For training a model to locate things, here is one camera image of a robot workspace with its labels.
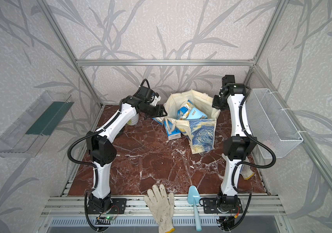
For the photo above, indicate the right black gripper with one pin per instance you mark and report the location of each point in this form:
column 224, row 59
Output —
column 215, row 104

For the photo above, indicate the orange blue tissue pack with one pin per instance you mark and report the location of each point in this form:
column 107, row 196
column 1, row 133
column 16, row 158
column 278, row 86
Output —
column 188, row 111
column 159, row 120

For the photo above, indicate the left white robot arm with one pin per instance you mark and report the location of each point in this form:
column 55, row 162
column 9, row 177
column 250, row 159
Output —
column 100, row 146

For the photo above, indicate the white wire basket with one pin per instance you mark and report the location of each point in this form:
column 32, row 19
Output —
column 269, row 122

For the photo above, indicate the teal plastic trowel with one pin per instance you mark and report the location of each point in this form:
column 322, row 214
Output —
column 193, row 199

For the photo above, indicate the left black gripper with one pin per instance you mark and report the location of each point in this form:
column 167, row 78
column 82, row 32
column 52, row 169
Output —
column 159, row 113

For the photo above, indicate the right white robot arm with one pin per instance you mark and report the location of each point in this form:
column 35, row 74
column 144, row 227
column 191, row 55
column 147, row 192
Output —
column 232, row 97

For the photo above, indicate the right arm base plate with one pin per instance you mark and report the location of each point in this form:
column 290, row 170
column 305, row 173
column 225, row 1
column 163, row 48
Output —
column 210, row 206

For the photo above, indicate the blue dotted white glove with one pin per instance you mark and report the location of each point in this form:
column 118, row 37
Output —
column 246, row 172

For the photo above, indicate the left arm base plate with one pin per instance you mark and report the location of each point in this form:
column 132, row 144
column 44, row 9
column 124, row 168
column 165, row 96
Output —
column 115, row 206

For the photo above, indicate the blue white upright tissue pack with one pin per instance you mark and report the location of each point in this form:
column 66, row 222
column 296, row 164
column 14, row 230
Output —
column 171, row 129

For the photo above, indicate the white ribbed flower pot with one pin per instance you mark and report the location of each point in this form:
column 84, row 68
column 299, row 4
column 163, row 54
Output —
column 134, row 120

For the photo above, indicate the orange blue tissue pack back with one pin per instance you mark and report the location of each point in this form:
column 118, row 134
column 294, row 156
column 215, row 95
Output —
column 159, row 120

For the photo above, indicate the clear plastic wall shelf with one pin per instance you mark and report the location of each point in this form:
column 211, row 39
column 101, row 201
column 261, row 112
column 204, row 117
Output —
column 28, row 134

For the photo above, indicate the white cotton glove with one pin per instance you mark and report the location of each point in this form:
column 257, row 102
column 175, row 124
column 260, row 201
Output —
column 161, row 206

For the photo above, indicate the canvas bag with blue painting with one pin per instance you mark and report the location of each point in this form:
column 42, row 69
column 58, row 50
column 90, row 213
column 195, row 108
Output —
column 201, row 132

